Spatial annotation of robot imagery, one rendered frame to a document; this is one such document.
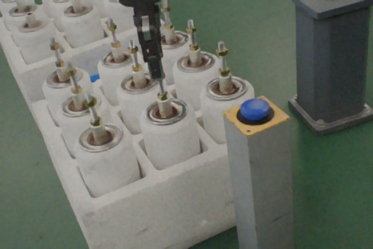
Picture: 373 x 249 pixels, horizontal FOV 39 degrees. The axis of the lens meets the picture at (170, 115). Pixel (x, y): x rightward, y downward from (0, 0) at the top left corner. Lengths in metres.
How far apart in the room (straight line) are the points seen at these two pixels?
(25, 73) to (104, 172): 0.51
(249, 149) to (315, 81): 0.46
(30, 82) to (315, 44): 0.67
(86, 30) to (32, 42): 0.14
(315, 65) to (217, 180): 0.36
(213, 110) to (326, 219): 0.30
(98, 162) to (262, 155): 0.26
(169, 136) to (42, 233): 0.38
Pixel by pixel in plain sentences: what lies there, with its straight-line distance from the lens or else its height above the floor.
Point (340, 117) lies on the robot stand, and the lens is 1.23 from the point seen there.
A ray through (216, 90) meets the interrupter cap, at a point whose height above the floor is 0.25.
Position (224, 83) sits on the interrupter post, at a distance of 0.92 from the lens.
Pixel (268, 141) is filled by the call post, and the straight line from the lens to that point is 0.75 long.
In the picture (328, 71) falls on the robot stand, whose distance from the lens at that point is 1.15.
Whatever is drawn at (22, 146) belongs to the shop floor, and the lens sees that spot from 1.38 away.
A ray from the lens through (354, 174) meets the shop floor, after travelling 1.13.
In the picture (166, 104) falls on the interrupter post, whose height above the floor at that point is 0.27.
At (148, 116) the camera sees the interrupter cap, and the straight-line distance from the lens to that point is 0.89.
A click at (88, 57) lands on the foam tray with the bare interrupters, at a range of 1.34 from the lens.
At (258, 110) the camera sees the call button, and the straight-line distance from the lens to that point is 0.74.
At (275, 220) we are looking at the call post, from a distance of 0.86.
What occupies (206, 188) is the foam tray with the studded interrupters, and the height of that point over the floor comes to 0.12.
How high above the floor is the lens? 0.76
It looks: 35 degrees down
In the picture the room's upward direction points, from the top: 11 degrees counter-clockwise
